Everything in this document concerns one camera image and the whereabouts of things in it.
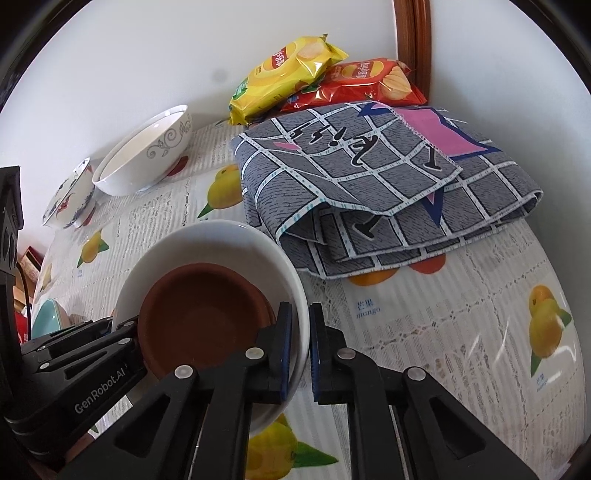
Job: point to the red chips bag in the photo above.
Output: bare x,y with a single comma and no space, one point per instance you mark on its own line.
360,81

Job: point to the yellow chips bag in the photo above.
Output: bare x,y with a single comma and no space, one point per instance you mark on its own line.
281,74

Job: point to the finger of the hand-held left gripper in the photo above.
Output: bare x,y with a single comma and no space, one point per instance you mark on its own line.
78,333
92,354

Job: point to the large white bowl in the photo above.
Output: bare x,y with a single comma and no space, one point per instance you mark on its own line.
147,170

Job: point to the grey checkered cloth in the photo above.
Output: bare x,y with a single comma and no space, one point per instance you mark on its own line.
369,184

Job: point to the blue patterned white bowl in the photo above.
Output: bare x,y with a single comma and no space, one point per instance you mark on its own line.
69,203

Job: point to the small white bowl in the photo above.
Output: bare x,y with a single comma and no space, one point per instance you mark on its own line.
221,244

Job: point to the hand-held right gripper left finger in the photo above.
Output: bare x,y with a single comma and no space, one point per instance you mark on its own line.
285,350

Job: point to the blue square plate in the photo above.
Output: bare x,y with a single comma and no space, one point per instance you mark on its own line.
46,321

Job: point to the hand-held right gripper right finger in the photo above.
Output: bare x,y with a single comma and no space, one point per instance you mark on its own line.
316,350

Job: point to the brown wooden door frame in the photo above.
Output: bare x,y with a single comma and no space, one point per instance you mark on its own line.
413,46

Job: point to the red edged book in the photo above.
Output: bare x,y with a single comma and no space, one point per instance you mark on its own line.
30,265

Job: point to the brown saucer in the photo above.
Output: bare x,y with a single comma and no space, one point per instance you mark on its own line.
271,310
203,318

